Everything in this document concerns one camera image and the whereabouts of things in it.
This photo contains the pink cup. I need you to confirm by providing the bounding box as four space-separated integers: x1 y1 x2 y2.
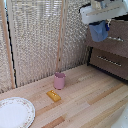
53 72 67 91

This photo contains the blue cup with handle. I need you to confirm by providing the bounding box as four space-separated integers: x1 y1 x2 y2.
88 20 110 43

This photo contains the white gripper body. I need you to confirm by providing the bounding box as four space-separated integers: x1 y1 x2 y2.
79 1 128 26

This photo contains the brown drawer with short handle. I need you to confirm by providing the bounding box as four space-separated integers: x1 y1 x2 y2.
87 19 128 58

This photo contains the thick wooden post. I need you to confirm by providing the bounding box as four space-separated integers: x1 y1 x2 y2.
0 0 17 90

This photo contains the yellow block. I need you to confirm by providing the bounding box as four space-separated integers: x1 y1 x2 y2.
46 89 62 102

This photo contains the thin wooden post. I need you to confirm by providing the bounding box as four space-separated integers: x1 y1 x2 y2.
55 0 66 74

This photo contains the white patterned plate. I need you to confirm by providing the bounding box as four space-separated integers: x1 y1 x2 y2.
0 96 36 128

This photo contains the dark brown drawer cabinet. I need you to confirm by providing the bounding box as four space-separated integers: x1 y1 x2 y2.
85 18 128 83

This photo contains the brown drawer with long handle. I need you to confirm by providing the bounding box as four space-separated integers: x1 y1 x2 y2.
88 47 128 81

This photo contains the bamboo blind screen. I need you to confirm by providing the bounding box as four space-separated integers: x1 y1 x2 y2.
0 0 128 94

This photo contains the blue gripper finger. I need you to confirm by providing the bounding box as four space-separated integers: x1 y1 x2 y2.
105 19 112 32

